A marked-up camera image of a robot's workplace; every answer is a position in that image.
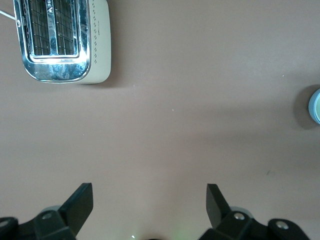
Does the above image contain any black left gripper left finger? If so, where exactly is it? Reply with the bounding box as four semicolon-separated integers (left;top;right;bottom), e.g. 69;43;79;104
17;182;94;240

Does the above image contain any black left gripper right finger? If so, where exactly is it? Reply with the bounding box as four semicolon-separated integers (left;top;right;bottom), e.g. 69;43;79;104
199;183;270;240

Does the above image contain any blue bowl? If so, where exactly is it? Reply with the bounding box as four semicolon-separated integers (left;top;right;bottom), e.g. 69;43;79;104
307;88;320;125

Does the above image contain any cream and chrome toaster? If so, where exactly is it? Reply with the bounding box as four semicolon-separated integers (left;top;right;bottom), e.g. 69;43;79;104
12;0;112;85

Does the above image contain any white toaster power cable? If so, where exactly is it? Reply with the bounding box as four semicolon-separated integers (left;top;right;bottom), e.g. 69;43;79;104
0;9;17;21

